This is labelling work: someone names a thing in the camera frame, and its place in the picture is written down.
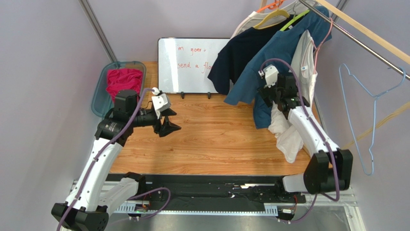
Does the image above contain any white floral print t-shirt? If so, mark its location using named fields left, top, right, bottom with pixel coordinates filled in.
left=268, top=29, right=319, bottom=164

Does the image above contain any pink wire hanger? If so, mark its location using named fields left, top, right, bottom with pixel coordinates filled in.
left=313, top=17, right=333, bottom=75

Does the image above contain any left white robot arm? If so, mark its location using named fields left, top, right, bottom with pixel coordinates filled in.
left=51, top=88, right=180, bottom=231

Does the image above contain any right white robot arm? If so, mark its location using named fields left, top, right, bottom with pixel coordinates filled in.
left=258, top=74, right=353, bottom=195

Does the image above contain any teal blue hanging t-shirt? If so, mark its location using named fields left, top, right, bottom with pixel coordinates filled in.
left=224, top=11, right=330, bottom=129

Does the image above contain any navy hanging t-shirt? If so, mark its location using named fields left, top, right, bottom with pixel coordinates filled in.
left=207, top=18, right=291, bottom=95

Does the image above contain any beige hanging t-shirt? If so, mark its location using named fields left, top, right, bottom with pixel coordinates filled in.
left=231, top=0, right=308, bottom=39

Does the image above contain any yellow plastic hanger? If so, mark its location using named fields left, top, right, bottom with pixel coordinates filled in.
left=253, top=9, right=290, bottom=29

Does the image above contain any green plastic hanger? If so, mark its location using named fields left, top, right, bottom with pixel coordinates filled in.
left=280, top=10, right=310, bottom=32

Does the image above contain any orange plastic hanger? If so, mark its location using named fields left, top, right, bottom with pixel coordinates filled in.
left=256, top=0, right=287, bottom=13

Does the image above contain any white whiteboard with red writing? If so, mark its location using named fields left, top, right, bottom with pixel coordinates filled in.
left=157, top=38, right=229, bottom=94

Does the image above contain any magenta crumpled cloth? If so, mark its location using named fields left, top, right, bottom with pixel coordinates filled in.
left=106, top=68, right=143, bottom=102

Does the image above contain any translucent teal plastic basket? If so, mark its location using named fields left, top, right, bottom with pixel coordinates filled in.
left=91, top=61, right=146, bottom=118

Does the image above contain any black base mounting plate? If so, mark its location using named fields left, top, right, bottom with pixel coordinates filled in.
left=137, top=174, right=307, bottom=212

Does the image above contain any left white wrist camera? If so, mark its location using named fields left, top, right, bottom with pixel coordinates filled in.
left=152, top=87, right=171, bottom=119

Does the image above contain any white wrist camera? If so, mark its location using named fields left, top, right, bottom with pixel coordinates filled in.
left=258, top=65, right=279, bottom=88
left=152, top=87, right=171, bottom=119

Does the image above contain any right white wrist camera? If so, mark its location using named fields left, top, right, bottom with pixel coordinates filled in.
left=258, top=65, right=279, bottom=88

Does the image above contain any light blue wire hanger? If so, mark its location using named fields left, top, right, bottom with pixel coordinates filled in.
left=339, top=63, right=407, bottom=176

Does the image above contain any wooden rack frame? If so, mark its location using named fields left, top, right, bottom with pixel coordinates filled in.
left=317, top=0, right=410, bottom=148

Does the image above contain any aluminium rail frame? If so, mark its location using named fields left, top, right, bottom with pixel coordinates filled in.
left=51, top=174, right=365, bottom=231

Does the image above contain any metal clothes rail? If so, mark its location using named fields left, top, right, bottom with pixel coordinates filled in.
left=315, top=0, right=410, bottom=80

